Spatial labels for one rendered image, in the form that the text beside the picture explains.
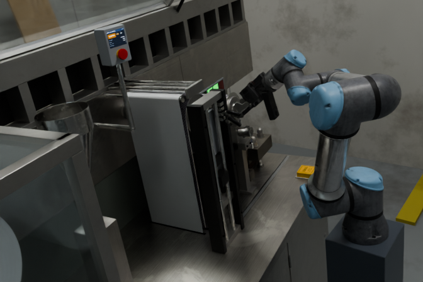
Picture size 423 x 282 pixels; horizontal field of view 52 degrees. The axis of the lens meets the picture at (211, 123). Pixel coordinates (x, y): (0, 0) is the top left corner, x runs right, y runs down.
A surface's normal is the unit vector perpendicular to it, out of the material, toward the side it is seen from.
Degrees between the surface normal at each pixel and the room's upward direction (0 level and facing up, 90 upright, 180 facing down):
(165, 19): 90
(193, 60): 90
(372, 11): 90
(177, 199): 90
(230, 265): 0
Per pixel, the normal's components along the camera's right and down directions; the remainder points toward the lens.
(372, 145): -0.61, 0.38
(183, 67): 0.87, 0.07
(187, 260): -0.15, -0.92
